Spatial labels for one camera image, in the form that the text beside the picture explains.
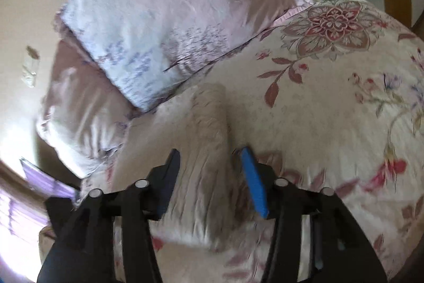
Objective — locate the pale wall sticker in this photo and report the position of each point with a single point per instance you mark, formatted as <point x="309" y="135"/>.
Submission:
<point x="31" y="67"/>

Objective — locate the floral bedsheet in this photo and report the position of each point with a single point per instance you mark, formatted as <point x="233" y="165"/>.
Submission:
<point x="331" y="120"/>

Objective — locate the window with purple curtain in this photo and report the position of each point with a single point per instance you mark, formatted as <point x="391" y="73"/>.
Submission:
<point x="26" y="210"/>

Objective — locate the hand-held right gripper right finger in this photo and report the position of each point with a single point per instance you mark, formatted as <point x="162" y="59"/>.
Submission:
<point x="255" y="183"/>

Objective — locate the pink floral pillow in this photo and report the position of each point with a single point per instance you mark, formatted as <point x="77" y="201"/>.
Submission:
<point x="76" y="110"/>
<point x="149" y="21"/>

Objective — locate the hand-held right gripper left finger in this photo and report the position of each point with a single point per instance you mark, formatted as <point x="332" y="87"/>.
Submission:
<point x="168" y="178"/>

